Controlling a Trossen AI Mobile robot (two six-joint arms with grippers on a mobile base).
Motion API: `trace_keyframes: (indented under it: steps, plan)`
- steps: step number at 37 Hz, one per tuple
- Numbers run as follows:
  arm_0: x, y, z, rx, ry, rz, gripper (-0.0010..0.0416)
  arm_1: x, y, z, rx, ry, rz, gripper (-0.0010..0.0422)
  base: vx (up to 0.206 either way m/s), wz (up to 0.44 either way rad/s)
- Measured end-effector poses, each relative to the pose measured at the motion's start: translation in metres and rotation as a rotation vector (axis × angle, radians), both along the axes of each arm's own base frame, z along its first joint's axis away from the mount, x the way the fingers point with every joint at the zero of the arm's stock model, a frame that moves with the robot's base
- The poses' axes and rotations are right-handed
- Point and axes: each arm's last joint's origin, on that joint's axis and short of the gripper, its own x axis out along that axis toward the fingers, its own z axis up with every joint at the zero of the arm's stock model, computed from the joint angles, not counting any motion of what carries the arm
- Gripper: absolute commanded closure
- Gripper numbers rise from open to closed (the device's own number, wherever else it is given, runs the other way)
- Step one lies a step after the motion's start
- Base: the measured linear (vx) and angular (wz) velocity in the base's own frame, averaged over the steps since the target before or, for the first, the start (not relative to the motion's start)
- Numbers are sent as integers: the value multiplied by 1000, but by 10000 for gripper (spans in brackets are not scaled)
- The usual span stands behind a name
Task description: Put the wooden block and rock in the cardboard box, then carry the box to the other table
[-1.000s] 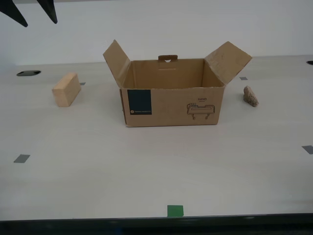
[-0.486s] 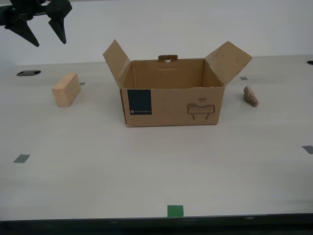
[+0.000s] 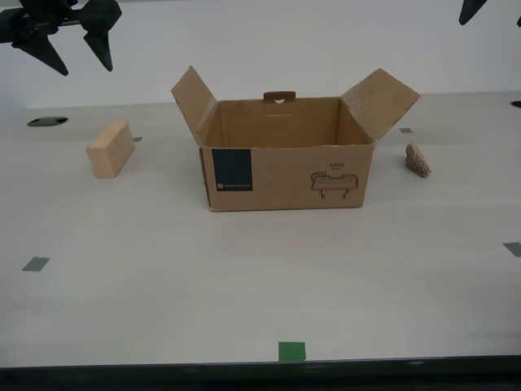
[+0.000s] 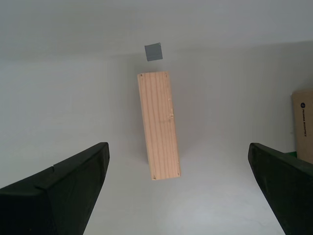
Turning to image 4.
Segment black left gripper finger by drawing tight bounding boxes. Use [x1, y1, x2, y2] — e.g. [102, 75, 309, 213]
[247, 142, 313, 235]
[0, 142, 110, 235]

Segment light wooden block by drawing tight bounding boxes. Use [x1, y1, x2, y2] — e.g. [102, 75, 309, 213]
[137, 71, 182, 181]

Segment open brown cardboard box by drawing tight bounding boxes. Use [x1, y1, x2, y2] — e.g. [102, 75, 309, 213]
[291, 90, 313, 165]

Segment grey tape square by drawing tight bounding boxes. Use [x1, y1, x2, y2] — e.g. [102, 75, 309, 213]
[144, 43, 164, 62]

